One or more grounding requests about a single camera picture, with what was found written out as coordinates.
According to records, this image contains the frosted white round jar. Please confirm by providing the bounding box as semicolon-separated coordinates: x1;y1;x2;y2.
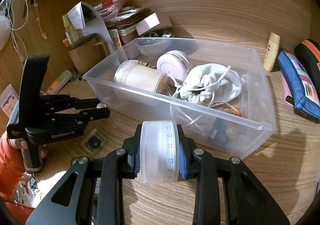
139;121;180;183

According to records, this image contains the beige cylindrical jar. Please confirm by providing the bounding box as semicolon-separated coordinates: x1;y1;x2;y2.
114;60;168;94

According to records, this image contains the left hand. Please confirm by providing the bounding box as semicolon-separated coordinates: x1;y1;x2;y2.
9;139;48;158

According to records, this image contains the orange green tube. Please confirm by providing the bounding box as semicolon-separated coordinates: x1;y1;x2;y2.
46;70;72;95

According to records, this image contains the small green square packet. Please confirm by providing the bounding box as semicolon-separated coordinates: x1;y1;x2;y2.
81;129;106;155

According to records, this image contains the brown mug with lid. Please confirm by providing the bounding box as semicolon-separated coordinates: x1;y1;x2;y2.
67;33;110;77

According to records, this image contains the black max packet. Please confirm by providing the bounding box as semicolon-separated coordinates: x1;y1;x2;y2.
206;118;232;152

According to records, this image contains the white folded paper booklet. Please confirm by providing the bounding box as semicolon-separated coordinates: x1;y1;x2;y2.
62;1;117;54

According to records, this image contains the fruit print card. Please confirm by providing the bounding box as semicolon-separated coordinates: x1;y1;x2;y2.
108;29;122;49

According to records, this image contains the white bowl with trinkets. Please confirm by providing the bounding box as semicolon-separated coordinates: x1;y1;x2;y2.
136;34;172;58

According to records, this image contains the stack of books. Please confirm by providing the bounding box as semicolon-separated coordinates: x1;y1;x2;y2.
104;7;150;46

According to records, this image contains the pink coiled tube package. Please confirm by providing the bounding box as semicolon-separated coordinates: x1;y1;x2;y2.
93;0;123;20

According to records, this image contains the clear plastic storage bin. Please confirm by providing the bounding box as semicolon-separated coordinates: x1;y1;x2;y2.
84;37;276;158

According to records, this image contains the small white cardboard box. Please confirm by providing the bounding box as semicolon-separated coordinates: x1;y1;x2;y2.
135;13;172;36

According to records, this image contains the blue patchwork pencil case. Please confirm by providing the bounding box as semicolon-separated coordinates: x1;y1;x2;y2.
277;49;319;120

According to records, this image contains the cream lotion bottle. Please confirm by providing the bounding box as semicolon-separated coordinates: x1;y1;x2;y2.
263;32;280;72

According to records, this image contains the black orange zipper case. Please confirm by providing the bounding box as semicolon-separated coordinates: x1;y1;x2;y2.
294;40;319;79

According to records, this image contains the white hanging cable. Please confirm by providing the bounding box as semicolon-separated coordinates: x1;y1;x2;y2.
4;0;29;63

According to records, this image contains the white drawstring pouch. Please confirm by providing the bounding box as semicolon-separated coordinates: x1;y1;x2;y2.
172;63;245;107

